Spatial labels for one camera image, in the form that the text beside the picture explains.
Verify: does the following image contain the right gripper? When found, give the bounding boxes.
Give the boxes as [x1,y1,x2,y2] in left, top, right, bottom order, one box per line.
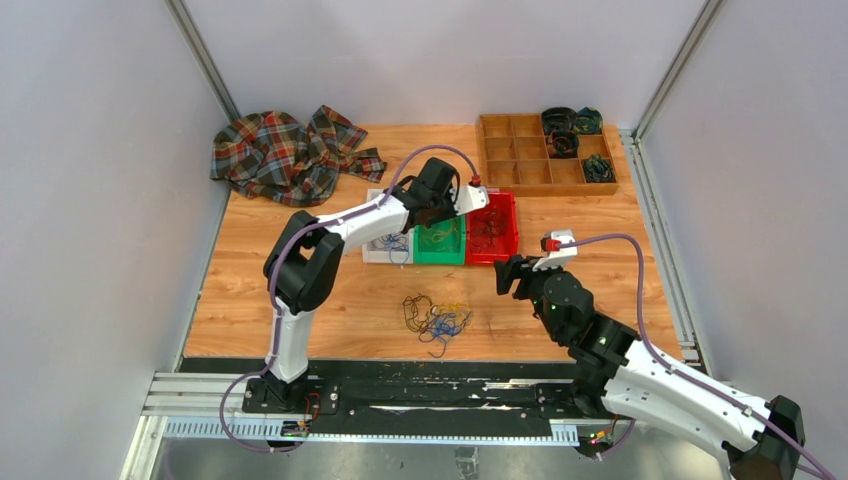
[495,253,564,342]

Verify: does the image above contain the yellow cable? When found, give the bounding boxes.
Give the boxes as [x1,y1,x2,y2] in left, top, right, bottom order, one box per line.
[420,218,464,253]

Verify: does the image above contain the brown cable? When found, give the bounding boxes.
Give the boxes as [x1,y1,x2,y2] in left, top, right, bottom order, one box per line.
[468,208,515,254]

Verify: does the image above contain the cable bundle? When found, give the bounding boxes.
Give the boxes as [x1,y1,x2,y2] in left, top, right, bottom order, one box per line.
[402,293,475,360]

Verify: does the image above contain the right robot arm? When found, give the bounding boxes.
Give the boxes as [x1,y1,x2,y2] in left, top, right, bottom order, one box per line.
[494,255,805,479]

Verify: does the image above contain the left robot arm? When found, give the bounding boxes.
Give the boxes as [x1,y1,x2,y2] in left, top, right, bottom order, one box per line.
[263,157,488,413]

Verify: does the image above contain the red plastic bin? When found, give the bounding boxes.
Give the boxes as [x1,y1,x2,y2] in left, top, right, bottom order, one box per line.
[465,191,520,266]

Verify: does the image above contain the green plastic bin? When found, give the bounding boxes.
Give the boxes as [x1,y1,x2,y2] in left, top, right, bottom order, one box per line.
[413,215,466,265]

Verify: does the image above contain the white plastic bin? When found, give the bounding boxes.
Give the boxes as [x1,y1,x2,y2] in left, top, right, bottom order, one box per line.
[361,230,415,266]

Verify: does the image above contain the wooden compartment tray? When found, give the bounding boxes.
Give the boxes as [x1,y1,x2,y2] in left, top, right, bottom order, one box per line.
[476,114,622,197]

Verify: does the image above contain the plaid cloth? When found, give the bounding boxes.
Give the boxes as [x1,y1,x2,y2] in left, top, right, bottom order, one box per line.
[209,105,387,208]

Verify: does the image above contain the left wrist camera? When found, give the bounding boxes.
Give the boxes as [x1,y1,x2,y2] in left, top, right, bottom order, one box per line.
[453,185,490,216]

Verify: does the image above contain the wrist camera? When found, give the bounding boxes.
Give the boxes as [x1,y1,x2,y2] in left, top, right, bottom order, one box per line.
[453,185,490,216]
[532,229,578,271]

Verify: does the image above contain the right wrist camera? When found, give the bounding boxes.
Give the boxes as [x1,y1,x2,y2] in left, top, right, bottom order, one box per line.
[532,229,578,271]

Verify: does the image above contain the dark coiled cable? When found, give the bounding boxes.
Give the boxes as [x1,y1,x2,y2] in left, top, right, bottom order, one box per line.
[547,130,582,160]

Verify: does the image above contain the black coiled cable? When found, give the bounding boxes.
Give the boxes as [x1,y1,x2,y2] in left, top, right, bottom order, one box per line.
[540,106,579,136]

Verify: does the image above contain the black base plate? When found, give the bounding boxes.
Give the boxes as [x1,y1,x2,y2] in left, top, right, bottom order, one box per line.
[178,357,634,444]

